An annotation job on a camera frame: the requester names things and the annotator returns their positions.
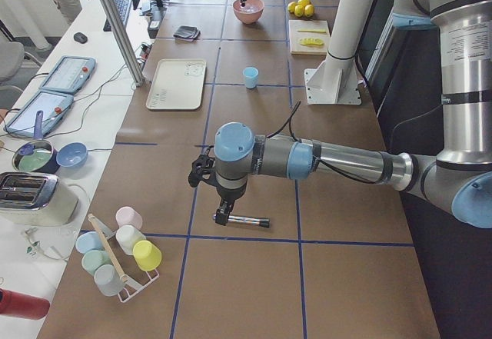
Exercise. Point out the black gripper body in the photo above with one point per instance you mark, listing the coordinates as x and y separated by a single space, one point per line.
227 195

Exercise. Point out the whole yellow lemon left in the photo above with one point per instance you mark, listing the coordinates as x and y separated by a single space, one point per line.
291 7

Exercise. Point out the whole yellow lemon top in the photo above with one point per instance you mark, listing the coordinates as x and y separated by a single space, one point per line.
303 3

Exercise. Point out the lemon slice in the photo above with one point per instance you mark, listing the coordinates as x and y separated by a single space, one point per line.
317 41
305 41

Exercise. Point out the aluminium frame post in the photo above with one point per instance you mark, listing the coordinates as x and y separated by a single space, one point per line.
123 42

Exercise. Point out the cream toaster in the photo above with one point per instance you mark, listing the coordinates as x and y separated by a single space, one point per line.
36 199

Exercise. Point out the whole yellow lemon middle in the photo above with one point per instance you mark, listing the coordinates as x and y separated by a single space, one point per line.
309 11

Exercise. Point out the whole yellow lemon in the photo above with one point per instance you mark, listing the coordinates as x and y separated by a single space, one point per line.
309 11
299 11
303 3
291 7

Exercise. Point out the black keyboard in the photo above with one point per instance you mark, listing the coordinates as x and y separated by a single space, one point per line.
123 8

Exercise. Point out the grey folded cloth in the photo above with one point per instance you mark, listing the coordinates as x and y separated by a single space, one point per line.
187 33

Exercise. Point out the teach pendant tablet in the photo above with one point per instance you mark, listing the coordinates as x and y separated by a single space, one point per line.
54 106
69 75

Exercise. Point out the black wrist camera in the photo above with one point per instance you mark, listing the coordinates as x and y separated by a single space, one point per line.
202 169

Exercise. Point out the near teach pendant tablet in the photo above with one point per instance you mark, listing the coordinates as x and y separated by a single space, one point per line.
54 106

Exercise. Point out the lemon slice back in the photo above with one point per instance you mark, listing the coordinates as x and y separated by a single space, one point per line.
317 41

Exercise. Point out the mint green racked cup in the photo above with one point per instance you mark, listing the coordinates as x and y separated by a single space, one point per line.
92 260

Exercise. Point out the pale pink cup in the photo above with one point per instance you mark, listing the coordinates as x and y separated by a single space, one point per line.
128 216

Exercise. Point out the yellow plastic knife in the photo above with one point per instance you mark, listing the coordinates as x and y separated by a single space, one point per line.
313 30

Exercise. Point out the grey blue racked cup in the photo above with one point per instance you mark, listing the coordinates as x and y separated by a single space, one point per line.
107 280

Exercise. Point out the blue handled saucepan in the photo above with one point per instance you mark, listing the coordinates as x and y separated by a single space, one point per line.
38 155

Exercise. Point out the lemon slice front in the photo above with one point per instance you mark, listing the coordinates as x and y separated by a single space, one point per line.
305 41

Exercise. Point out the pink bowl of ice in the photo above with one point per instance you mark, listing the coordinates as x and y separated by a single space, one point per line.
248 13

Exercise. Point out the red bottle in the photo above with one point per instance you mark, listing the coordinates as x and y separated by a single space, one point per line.
15 304

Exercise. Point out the yellow green cup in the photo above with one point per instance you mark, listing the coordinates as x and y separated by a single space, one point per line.
147 255

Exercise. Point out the steel muddler black tip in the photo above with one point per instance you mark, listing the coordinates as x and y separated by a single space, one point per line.
261 222

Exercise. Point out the blue bowl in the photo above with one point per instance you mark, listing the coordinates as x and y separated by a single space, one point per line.
72 155

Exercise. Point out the white cup in rack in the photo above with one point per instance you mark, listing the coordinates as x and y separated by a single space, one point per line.
127 236

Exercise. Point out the whole yellow lemon bottom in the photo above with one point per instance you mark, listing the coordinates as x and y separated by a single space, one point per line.
299 11

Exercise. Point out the light blue plastic cup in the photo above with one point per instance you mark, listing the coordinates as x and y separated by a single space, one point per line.
250 75

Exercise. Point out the far teach pendant tablet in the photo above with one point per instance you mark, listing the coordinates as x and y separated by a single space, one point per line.
69 75

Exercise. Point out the wooden rack handle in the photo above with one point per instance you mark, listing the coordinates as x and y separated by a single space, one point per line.
97 225

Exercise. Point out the black computer mouse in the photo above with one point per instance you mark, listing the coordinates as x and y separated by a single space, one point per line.
80 37

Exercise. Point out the wooden cutting board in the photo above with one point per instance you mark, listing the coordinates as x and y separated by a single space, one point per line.
296 48

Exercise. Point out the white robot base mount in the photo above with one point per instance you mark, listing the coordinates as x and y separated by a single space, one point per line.
334 81

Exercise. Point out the cream bear serving tray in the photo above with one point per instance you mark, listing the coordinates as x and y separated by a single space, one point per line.
177 85

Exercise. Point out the light blue racked cup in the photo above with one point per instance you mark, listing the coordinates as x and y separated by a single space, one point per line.
88 241

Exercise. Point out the white wire rack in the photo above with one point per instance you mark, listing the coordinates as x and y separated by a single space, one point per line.
138 279

